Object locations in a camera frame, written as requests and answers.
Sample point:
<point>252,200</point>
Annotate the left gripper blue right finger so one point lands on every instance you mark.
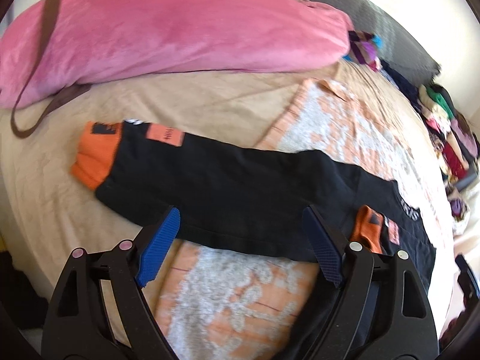
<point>370,300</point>

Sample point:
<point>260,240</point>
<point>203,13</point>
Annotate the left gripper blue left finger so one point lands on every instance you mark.
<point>77,324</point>

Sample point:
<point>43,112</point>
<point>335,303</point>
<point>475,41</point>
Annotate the black orange-cuffed small garment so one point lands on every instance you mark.
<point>246,200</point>

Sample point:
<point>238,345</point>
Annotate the pile of folded clothes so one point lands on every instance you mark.
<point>454,142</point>

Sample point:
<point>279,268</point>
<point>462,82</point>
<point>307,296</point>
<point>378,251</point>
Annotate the orange white patterned blanket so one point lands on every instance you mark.
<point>218,304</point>

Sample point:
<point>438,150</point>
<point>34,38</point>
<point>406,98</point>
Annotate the dark navy folded cloth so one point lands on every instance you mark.
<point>404,86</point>

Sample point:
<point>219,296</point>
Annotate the striped multicolour cloth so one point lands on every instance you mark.
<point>364,49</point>

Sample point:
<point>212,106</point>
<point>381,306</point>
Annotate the grey quilted headboard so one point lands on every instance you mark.
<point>399,48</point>

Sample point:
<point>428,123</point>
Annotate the pink plush blanket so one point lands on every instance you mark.
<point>101,40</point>

